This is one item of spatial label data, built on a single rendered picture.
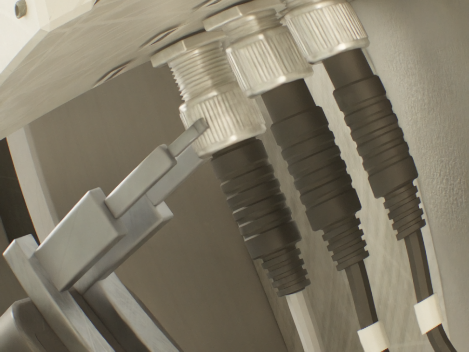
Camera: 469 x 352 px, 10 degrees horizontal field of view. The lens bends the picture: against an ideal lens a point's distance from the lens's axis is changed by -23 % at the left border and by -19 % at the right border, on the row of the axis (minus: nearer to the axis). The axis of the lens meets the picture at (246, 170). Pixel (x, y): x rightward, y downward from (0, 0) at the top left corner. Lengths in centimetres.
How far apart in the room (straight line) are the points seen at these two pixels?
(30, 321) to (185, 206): 11
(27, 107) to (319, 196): 7
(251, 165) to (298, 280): 3
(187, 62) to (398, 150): 8
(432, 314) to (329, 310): 14
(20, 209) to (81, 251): 96
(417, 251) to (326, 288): 14
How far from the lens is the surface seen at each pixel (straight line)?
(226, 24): 63
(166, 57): 66
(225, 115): 66
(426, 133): 66
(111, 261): 70
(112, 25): 56
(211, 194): 77
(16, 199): 163
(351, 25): 60
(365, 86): 60
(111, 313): 70
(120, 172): 76
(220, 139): 66
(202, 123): 66
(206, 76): 66
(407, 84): 66
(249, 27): 63
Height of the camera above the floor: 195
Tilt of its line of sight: 41 degrees down
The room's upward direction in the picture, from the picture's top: 2 degrees counter-clockwise
